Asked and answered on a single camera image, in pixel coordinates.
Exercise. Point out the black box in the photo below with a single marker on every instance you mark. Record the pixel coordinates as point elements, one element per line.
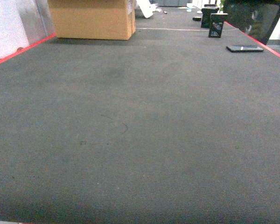
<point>207,11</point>
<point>216,24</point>

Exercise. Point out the cardboard box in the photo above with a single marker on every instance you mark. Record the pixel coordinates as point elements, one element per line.
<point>93,19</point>

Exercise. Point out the black smartphone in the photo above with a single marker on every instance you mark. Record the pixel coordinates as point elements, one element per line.
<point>244,48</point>

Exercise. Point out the black box far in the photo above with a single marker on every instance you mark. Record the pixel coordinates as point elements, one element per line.
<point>207,11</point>

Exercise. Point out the black monitor screen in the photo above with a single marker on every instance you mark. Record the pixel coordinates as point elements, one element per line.
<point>256,18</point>

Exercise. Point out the black box near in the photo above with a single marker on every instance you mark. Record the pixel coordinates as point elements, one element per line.
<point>216,24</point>

